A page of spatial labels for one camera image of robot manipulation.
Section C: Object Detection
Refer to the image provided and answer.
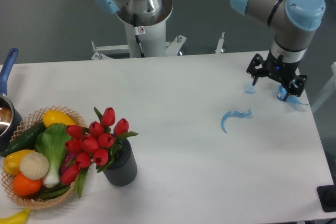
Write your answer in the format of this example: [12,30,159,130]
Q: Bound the dark grey ribbed vase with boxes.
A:
[103,139,138,187]

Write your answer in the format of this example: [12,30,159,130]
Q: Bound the red tulip bouquet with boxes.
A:
[61,107,138,198]

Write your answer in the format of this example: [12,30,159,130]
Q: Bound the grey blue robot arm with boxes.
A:
[94,0,326,99]

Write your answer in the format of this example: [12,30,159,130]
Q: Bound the purple sweet potato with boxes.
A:
[60,153,76,176]

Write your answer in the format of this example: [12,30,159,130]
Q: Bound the black device at edge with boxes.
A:
[317,185,335,212]

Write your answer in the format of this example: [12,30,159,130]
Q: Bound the orange fruit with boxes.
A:
[13,174,42,197]

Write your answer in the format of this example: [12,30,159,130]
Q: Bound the small blue tape piece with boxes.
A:
[245,83,256,94]

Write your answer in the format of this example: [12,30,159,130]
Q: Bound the yellow squash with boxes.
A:
[43,110,76,127]

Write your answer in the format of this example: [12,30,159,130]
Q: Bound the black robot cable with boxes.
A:
[132,13,145,58]

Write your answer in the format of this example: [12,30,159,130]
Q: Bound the white frame at right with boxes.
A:
[311,62,335,113]

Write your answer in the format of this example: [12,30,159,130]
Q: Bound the curved blue tape strip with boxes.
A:
[220,108,253,134]

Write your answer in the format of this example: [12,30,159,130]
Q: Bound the woven wicker basket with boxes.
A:
[1,105,88,210]

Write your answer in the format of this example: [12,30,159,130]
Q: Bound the green bok choy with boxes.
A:
[35,123,72,188]

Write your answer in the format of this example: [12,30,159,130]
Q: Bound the green bean pods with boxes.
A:
[39,186,70,200]

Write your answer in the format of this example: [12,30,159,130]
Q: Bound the white garlic bulb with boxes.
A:
[19,152,49,180]

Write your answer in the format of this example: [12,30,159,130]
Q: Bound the blue handled saucepan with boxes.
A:
[1,48,22,152]

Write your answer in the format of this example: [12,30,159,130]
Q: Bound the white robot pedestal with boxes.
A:
[117,0,173,58]

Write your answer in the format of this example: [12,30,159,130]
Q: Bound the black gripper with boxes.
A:
[246,51,307,101]

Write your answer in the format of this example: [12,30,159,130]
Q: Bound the tangled blue tape strip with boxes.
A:
[276,86,308,105]

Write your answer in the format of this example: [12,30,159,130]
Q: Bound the yellow banana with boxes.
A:
[1,208,30,224]

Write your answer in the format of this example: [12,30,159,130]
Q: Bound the green cucumber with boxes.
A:
[2,122,46,157]

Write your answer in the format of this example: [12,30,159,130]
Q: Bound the yellow bell pepper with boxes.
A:
[3,150,34,175]

